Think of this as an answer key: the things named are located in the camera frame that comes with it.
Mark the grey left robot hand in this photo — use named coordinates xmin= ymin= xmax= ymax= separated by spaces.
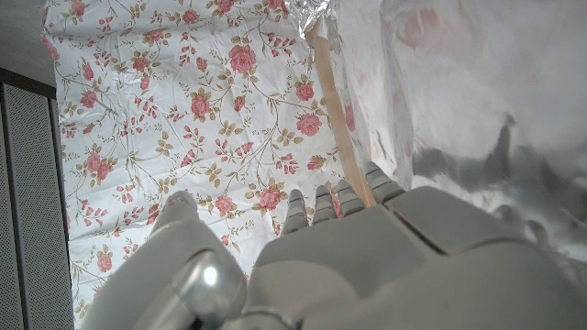
xmin=81 ymin=160 xmax=587 ymax=330

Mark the floral backdrop cloth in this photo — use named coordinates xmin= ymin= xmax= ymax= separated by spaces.
xmin=39 ymin=0 xmax=368 ymax=330

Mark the aluminum foil sheet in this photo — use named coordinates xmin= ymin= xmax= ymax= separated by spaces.
xmin=283 ymin=0 xmax=587 ymax=265

